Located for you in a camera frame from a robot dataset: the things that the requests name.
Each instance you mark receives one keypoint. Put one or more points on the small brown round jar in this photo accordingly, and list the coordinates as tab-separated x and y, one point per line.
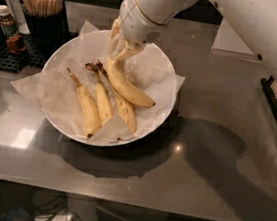
16	45

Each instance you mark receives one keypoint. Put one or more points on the yellow banana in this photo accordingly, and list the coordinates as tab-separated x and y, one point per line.
123	85
105	108
88	107
124	109

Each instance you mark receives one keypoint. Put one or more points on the white parchment paper liner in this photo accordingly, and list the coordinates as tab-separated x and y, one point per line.
46	94

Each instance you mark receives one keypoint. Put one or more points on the white bowl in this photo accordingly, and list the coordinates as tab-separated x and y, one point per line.
166	99

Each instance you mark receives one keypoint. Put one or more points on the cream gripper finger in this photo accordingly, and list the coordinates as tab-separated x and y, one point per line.
125	50
117	41

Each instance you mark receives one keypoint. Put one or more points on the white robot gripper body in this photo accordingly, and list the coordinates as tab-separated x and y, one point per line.
138	22

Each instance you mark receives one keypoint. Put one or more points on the black cup of wooden stirrers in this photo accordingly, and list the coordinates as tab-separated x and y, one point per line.
49	24

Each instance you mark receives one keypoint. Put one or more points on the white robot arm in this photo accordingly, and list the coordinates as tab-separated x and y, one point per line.
255	21

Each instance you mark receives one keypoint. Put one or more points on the small brown sauce bottle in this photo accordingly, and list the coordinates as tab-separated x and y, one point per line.
7	21

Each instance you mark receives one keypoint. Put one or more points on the black rubber grid mat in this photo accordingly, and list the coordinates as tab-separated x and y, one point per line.
15	63

